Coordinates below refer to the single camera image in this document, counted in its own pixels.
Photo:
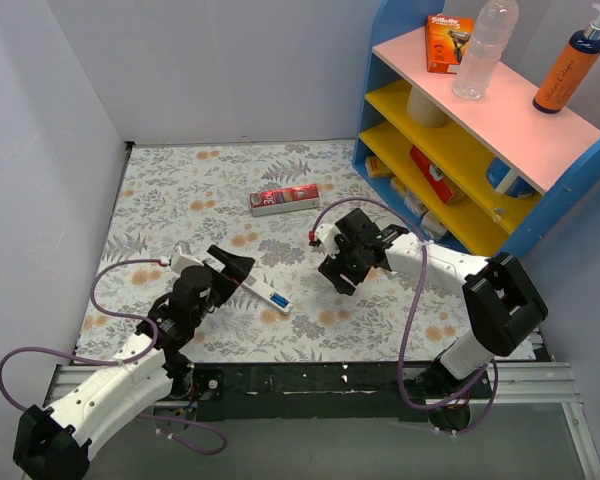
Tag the yellow soap pack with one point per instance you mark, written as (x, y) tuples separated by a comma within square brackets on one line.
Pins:
[(376, 168)]

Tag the orange razor box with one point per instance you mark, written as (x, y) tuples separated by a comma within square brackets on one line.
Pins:
[(445, 42)]

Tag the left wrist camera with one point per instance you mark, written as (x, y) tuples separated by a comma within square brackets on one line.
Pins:
[(180, 258)]

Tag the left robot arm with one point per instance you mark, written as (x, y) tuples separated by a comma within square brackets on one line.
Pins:
[(61, 440)]

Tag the red box on shelf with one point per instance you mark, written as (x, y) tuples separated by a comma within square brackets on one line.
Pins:
[(446, 190)]

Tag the floral table mat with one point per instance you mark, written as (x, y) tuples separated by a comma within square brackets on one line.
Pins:
[(200, 195)]

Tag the orange pump lotion bottle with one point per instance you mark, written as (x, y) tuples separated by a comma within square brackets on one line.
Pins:
[(570, 69)]

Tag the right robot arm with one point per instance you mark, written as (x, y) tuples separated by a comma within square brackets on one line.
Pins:
[(504, 307)]

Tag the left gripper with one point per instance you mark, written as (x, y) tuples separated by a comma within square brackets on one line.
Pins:
[(222, 276)]

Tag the blue white container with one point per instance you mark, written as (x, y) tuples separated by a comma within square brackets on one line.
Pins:
[(505, 181)]

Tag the clear plastic bottle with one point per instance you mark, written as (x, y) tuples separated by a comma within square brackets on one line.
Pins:
[(492, 31)]

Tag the beige paper roll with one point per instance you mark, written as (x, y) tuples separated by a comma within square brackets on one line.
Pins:
[(424, 111)]

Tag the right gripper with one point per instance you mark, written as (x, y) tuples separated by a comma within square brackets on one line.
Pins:
[(343, 273)]

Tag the blue batteries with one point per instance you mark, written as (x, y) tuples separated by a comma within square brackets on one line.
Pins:
[(279, 300)]

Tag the red toothpaste box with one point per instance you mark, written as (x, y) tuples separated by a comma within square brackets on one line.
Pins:
[(284, 200)]

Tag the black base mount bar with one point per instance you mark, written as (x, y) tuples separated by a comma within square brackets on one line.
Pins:
[(279, 390)]

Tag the blue yellow pink shelf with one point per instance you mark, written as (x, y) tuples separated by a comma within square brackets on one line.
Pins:
[(558, 155)]

